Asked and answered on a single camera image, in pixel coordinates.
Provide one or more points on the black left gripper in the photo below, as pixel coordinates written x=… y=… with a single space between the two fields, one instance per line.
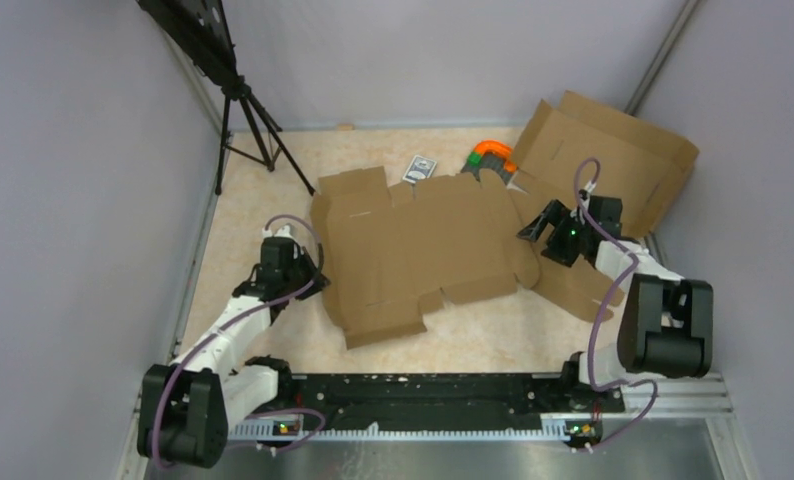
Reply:
x=302 y=257

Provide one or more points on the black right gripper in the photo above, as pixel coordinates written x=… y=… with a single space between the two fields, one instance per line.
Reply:
x=554 y=214

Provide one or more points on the brown cardboard box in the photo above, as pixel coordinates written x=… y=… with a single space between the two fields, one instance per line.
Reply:
x=395 y=253
x=643 y=165

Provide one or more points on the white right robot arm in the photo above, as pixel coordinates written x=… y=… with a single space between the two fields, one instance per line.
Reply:
x=666 y=327

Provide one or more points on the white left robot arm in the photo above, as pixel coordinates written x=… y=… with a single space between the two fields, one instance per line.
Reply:
x=190 y=405

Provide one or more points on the grey toy brick plate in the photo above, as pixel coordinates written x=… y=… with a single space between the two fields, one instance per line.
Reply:
x=492 y=163

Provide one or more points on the green toy brick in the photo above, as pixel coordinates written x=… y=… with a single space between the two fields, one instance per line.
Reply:
x=474 y=159

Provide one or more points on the orange curved toy piece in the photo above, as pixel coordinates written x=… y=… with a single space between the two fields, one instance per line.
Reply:
x=500 y=150

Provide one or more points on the blue playing card deck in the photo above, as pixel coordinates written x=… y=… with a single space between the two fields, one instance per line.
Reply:
x=420 y=168

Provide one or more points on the black tripod stand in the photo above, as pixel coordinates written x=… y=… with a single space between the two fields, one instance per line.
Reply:
x=264 y=129

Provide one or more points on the black perforated board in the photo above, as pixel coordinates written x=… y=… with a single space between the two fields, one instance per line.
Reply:
x=200 y=29

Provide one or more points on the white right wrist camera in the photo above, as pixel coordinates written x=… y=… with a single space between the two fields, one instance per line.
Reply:
x=583 y=197

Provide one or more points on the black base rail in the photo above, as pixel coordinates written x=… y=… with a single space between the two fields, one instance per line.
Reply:
x=459 y=402

